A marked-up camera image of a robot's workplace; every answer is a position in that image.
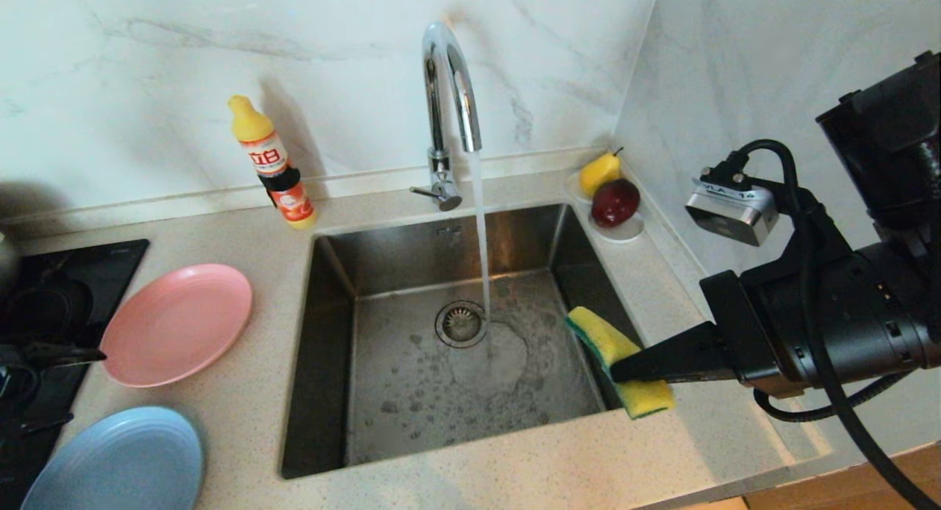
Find black glass cooktop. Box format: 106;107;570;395
0;240;149;510

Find silver kettle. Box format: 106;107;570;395
0;231;21;298

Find small white dish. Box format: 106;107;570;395
565;170;646;244

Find dark red apple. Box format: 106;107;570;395
592;178;640;228

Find chrome gooseneck faucet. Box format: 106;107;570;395
410;21;484;212

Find metal sink drain strainer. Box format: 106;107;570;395
434;300;490;349

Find light wooden cabinet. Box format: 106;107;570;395
743;439;941;510

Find light blue plate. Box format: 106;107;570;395
21;407;204;510

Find thin black camera cable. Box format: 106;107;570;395
706;139;941;510

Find yellow pear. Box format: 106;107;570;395
579;147;623;197

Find yellow orange dish soap bottle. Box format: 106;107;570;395
226;95;317;229

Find black gripper power cable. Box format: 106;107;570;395
754;370;916;423

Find stainless steel sink basin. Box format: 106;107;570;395
280;204;670;480

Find pink plate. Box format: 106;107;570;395
101;264;253;387

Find yellow green sponge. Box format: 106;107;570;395
566;306;676;420

